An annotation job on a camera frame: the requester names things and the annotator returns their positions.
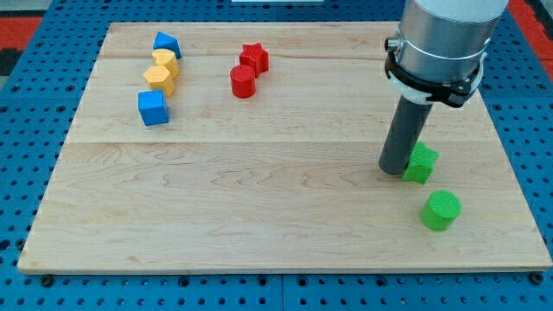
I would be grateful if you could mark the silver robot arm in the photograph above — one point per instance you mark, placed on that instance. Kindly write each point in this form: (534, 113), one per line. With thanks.
(437, 52)

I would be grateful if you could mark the red star block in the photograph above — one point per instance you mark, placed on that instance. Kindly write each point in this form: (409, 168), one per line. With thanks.
(255, 57)

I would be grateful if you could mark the green star block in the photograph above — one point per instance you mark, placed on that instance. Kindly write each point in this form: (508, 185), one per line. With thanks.
(421, 164)

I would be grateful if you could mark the wooden board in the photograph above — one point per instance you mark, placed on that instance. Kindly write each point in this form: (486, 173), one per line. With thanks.
(285, 181)

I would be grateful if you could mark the red cylinder block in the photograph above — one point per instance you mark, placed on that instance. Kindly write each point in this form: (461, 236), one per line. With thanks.
(243, 81)

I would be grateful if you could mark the blue cube block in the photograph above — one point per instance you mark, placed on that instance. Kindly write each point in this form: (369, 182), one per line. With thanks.
(152, 107)

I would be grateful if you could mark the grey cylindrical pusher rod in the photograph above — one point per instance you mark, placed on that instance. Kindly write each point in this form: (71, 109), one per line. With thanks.
(406, 126)

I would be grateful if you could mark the yellow hexagon block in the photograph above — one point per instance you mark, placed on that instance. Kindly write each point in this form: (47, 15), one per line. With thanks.
(160, 78)

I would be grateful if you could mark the yellow pentagon block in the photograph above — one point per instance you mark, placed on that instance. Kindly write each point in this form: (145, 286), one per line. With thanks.
(166, 58)

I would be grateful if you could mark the blue triangle block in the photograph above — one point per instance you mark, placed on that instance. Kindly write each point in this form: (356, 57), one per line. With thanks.
(168, 42)

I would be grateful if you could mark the green cylinder block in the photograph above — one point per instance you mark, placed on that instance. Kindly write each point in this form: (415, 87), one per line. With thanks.
(441, 210)

